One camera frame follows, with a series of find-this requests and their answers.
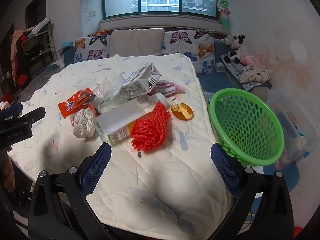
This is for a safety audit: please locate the person's left hand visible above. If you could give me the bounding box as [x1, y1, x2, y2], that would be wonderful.
[0, 152, 16, 195]

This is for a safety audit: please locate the blue striped cloth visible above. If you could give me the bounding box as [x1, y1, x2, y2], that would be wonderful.
[220, 54, 272, 90]

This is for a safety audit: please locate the green plastic basket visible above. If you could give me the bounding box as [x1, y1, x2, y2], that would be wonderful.
[209, 88, 285, 167]

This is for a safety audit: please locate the clear plastic storage box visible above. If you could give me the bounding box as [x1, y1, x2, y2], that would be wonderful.
[269, 90, 318, 170]

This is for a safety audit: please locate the orange snack packet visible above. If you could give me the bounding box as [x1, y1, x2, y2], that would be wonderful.
[57, 87, 99, 120]

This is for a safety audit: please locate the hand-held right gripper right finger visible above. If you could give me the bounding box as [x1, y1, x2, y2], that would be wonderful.
[210, 142, 294, 240]

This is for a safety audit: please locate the clear plastic bottle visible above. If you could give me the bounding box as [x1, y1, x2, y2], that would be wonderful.
[136, 92, 175, 112]

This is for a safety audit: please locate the clear plastic bag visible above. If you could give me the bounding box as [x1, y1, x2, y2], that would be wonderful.
[94, 72, 137, 114]

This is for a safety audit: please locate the small butterfly print pillow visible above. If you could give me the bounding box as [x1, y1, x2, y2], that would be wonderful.
[74, 34, 112, 68]

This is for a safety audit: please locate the beige cushion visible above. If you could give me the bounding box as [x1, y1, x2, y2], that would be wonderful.
[108, 28, 165, 58]

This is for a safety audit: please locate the crumpled white tissue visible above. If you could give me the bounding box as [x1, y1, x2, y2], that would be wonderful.
[72, 107, 97, 140]

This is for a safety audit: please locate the orange peel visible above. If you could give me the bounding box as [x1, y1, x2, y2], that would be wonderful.
[171, 102, 194, 121]

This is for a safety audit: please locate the large butterfly print pillow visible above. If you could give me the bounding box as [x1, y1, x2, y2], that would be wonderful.
[162, 29, 217, 75]

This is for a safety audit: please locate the white quilted blanket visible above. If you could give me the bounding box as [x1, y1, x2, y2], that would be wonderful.
[10, 54, 234, 234]

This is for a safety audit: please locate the pink snack packet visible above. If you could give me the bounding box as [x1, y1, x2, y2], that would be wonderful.
[150, 80, 184, 97]

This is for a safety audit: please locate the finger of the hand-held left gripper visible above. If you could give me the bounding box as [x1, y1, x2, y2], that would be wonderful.
[21, 106, 46, 126]
[0, 104, 23, 119]

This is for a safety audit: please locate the colourful pinwheel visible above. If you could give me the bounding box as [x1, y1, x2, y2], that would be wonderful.
[216, 0, 232, 34]

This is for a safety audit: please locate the blue sofa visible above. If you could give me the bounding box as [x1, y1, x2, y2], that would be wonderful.
[196, 39, 273, 103]

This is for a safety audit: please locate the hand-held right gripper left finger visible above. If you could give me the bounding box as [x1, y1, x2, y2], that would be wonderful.
[29, 142, 113, 240]

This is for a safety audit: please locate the black and white plush cow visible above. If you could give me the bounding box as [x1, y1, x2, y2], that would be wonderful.
[224, 34, 248, 64]

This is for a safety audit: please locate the metal clothes rack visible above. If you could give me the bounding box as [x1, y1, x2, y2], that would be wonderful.
[10, 17, 54, 88]

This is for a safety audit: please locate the spotted cream cloth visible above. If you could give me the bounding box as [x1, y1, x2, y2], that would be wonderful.
[239, 64, 274, 83]

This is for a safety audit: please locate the pink plush toy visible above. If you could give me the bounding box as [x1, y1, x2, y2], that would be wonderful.
[241, 54, 260, 67]

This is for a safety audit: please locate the white plush dog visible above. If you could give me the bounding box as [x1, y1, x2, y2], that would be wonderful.
[221, 35, 235, 47]

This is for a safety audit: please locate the white yellow box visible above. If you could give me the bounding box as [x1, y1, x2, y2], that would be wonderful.
[96, 102, 153, 147]

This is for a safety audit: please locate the red foam fruit net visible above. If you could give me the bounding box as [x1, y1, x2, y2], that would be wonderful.
[130, 102, 172, 153]

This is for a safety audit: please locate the white milk carton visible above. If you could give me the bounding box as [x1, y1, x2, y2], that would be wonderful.
[121, 62, 162, 99]

